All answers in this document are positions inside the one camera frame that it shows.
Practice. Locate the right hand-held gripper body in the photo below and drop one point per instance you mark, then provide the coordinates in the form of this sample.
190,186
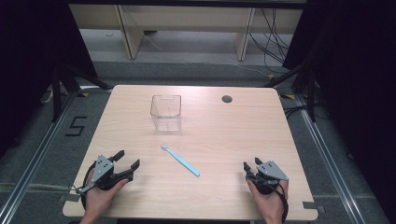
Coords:
270,174

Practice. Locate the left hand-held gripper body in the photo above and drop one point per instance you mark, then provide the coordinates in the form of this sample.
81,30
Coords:
102,169

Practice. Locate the light blue toothbrush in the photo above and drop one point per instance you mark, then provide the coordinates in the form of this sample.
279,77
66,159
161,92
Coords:
180,159

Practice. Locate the clear plastic square cup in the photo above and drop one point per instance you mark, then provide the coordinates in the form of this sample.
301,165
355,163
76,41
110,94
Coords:
166,112

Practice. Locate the person's right hand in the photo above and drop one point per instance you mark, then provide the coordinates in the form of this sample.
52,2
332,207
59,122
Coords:
269,203

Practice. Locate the person's left hand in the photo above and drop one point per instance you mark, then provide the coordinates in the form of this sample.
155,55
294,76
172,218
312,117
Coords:
101,199

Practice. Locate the grey tape piece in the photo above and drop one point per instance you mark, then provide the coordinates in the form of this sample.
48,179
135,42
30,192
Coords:
69,198
313,206

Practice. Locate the round grey table grommet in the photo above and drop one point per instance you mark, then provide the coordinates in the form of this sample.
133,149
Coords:
227,99

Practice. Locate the black metal stand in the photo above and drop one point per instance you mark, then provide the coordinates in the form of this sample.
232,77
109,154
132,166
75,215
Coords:
308,90
57,93

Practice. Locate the black curtain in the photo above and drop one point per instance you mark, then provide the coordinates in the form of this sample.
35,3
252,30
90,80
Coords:
34,62
355,93

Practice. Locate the beige wooden desk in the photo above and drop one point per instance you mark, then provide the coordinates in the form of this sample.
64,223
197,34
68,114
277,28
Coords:
186,18

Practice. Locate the metal floor rail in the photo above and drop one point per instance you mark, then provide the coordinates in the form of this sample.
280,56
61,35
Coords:
330,161
37,155

